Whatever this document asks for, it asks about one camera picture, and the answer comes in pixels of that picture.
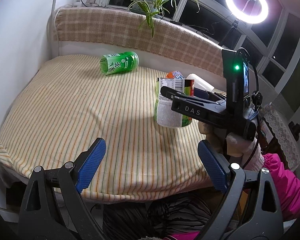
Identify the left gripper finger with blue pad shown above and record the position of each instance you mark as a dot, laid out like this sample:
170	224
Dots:
262	216
40	216

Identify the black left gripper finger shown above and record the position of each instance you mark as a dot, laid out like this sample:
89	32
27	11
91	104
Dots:
173	94

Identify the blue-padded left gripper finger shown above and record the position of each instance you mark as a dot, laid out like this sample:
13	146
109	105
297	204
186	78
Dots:
207	95

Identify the white green paper cup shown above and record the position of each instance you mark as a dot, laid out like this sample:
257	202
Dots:
163	114

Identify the pink sleeve forearm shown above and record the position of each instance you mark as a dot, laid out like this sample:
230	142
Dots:
287	186

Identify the hand in pale glove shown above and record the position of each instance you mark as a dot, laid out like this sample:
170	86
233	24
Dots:
236	146

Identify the lace cloth side table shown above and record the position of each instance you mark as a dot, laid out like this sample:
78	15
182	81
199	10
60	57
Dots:
281	137

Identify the plaid sofa backrest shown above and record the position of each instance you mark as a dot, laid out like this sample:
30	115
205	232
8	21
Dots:
128	30

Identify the striped sofa seat cover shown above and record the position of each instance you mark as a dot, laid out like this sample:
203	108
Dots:
70	103

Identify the black camera with screen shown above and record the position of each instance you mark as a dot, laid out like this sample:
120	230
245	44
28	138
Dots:
236	73

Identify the ring light stand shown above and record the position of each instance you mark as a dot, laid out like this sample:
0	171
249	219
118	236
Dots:
229	33

